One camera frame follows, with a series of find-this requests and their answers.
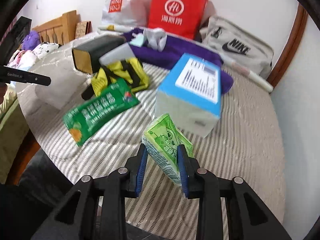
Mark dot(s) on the white dotted pillow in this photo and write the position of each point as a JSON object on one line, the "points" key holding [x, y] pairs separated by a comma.
{"points": [[46, 50]]}

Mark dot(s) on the green blanket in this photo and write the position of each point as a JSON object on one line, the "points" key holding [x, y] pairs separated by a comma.
{"points": [[12, 130]]}

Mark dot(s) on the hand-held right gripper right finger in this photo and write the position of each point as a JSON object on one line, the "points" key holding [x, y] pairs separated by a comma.
{"points": [[183, 170]]}

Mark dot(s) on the red paper bag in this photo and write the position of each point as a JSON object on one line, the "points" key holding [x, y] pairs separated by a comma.
{"points": [[175, 25]]}

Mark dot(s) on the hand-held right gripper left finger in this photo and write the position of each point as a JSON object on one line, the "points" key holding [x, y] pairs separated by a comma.
{"points": [[141, 167]]}

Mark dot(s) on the white plastic shopping bag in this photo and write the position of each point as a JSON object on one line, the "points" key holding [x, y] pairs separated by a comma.
{"points": [[122, 12]]}

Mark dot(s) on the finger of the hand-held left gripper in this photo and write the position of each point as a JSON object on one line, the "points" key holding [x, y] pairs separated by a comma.
{"points": [[23, 23], [27, 78]]}

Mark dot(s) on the white packet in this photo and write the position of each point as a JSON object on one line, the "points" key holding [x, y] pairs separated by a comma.
{"points": [[117, 55]]}

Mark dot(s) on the white socks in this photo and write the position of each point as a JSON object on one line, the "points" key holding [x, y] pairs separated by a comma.
{"points": [[155, 38]]}

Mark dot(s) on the mint green cloth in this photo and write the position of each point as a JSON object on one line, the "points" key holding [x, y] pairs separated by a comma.
{"points": [[138, 40]]}

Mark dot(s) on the light green tissue pack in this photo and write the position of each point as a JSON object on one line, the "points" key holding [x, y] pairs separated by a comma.
{"points": [[162, 140]]}

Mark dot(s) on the blue cardboard box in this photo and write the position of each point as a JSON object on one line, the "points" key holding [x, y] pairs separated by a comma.
{"points": [[190, 97]]}

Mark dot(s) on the purple plush toy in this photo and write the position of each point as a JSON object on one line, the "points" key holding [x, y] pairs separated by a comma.
{"points": [[31, 40]]}

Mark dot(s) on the pastel print pillow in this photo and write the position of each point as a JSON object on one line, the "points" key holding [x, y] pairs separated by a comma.
{"points": [[23, 60]]}

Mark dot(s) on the wooden bed headboard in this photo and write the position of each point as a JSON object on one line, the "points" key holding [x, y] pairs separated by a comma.
{"points": [[60, 25]]}

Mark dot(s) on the green sachet packet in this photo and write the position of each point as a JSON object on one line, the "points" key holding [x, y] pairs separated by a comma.
{"points": [[100, 110]]}

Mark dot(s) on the purple cloth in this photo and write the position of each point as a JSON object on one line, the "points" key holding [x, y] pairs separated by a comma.
{"points": [[175, 52]]}

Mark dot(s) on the decorated brown book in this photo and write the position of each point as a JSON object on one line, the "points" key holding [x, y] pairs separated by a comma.
{"points": [[83, 30]]}

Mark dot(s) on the grey waist bag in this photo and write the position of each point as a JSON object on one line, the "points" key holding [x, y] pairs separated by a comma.
{"points": [[217, 42]]}

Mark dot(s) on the yellow mesh pouch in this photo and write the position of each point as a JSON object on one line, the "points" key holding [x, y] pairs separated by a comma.
{"points": [[122, 72]]}

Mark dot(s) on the dark green tin box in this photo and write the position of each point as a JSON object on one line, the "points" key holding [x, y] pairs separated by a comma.
{"points": [[100, 47]]}

